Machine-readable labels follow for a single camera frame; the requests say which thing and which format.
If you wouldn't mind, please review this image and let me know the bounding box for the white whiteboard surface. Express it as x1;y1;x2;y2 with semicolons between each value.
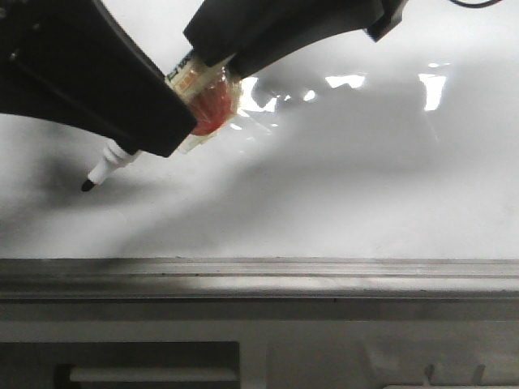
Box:
1;1;518;259

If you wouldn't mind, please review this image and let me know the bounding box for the black and white whiteboard marker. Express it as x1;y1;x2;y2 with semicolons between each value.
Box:
81;51;231;192

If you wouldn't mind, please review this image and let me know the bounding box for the grey aluminium whiteboard frame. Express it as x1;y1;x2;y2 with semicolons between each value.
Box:
1;258;518;300

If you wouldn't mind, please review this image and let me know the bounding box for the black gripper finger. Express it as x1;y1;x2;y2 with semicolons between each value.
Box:
184;0;406;77
1;1;196;157

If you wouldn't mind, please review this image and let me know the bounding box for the red magnet taped to marker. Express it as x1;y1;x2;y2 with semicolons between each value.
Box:
179;66;242;154

